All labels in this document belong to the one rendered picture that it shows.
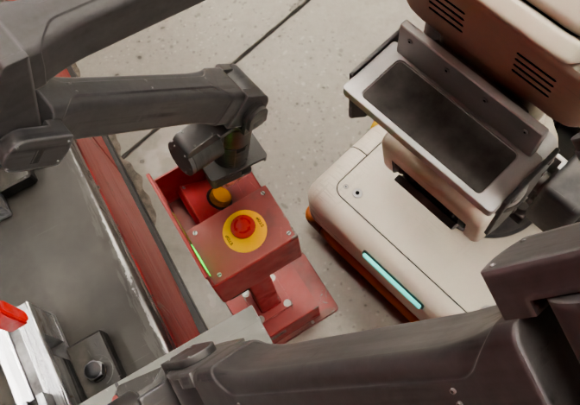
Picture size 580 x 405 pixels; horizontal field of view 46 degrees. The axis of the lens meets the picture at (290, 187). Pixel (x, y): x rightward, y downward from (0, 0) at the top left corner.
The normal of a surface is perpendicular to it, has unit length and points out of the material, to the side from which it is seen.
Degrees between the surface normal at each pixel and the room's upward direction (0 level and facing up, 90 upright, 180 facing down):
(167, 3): 90
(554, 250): 69
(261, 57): 0
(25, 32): 18
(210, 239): 0
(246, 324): 0
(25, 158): 93
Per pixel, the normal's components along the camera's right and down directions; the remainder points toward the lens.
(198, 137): 0.08, -0.43
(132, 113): 0.69, 0.66
